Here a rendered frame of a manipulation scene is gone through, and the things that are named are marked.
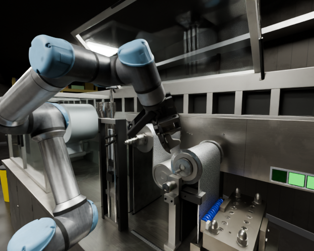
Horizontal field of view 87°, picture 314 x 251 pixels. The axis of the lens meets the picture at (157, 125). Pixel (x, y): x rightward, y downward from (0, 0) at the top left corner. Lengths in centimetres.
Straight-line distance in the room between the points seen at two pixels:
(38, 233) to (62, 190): 14
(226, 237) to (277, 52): 228
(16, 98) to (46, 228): 39
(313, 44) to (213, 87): 173
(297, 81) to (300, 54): 167
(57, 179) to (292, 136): 96
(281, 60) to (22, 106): 253
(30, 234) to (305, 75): 112
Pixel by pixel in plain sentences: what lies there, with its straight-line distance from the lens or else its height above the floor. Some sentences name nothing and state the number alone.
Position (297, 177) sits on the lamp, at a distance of 96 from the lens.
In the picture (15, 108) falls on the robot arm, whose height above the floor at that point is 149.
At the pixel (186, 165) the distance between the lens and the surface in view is 69.
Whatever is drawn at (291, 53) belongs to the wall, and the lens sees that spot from 261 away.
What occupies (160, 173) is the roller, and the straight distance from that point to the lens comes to 81.
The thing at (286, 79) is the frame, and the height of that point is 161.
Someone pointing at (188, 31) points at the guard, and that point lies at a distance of 93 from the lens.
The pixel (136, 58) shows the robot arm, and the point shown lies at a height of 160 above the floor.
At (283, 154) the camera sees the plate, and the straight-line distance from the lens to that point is 94.
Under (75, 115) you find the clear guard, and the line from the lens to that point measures 144.
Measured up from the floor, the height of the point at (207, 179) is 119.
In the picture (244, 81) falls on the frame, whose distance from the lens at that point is 95.
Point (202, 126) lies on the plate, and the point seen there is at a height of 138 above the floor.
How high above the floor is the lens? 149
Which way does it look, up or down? 6 degrees down
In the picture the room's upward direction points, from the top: straight up
